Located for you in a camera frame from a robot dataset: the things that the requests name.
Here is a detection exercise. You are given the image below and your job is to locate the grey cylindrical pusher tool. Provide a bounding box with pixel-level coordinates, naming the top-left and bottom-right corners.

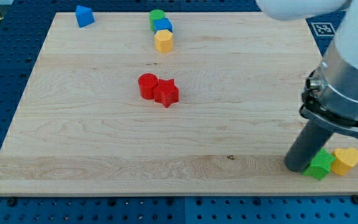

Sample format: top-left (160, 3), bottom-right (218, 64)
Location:
top-left (284, 121), bottom-right (333, 172)

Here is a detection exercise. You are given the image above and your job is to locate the red star block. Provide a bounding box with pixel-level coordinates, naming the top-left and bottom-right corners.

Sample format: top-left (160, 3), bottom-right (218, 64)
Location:
top-left (154, 79), bottom-right (179, 108)

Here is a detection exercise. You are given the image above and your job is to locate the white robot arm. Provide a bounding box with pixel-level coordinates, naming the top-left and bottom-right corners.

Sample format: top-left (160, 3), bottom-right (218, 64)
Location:
top-left (256, 0), bottom-right (358, 172)

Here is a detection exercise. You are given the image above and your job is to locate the green star block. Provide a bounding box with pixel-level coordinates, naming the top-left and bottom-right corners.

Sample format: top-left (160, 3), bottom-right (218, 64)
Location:
top-left (301, 147), bottom-right (336, 180)

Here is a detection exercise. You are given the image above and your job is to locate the yellow heart block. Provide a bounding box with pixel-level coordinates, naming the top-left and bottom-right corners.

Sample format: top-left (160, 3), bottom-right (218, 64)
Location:
top-left (331, 147), bottom-right (358, 176)

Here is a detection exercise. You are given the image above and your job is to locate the fiducial marker tag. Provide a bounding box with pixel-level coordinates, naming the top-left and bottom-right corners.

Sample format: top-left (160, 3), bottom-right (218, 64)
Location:
top-left (311, 22), bottom-right (336, 37)

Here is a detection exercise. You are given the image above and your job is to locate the red cylinder block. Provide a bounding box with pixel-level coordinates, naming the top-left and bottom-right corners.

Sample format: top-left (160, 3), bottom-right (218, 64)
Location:
top-left (138, 73), bottom-right (158, 100)

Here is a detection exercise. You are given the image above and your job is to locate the yellow hexagon block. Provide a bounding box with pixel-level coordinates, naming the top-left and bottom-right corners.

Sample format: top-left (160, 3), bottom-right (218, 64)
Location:
top-left (154, 29), bottom-right (174, 53)

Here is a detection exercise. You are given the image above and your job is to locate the blue cube block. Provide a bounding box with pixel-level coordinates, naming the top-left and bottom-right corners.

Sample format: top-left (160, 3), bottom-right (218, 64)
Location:
top-left (152, 17), bottom-right (173, 33)

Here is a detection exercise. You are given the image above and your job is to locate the wooden board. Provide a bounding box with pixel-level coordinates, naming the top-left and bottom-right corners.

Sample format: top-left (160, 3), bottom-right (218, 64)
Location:
top-left (0, 12), bottom-right (358, 197)

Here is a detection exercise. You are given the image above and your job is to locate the green cylinder block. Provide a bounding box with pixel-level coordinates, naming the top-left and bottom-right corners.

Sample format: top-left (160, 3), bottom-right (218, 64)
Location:
top-left (149, 9), bottom-right (165, 31)

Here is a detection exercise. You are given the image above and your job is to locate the blue triangular prism block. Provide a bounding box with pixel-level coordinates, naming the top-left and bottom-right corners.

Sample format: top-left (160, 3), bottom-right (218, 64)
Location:
top-left (75, 5), bottom-right (94, 28)

